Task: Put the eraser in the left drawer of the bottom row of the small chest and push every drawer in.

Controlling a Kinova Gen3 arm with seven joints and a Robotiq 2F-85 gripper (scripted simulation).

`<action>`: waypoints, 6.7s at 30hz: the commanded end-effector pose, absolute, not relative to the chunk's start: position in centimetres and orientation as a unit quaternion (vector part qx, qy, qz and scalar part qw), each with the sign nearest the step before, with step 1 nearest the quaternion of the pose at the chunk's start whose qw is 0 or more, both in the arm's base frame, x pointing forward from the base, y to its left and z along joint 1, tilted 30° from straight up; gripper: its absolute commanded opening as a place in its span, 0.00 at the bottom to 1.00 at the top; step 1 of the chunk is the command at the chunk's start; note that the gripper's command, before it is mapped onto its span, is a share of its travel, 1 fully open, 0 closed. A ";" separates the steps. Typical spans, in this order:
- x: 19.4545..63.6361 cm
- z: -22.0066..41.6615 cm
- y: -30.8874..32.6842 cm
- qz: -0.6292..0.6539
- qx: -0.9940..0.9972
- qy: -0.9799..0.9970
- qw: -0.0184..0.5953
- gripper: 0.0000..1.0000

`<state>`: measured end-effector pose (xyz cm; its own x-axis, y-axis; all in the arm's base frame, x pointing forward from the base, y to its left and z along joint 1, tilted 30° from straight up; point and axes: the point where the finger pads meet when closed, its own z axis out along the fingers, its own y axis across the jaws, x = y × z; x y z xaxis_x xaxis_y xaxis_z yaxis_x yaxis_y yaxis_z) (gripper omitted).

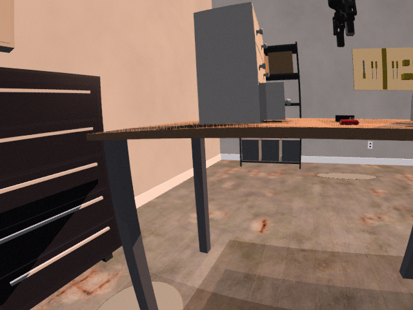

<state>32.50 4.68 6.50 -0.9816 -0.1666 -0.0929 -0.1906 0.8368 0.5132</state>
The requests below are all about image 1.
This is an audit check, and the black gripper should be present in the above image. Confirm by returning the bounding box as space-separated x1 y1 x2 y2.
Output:
328 0 357 47

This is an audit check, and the red battery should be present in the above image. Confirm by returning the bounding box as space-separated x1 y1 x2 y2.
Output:
339 119 359 125

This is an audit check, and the black 9v battery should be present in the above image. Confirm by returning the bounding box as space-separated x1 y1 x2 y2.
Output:
336 115 354 121

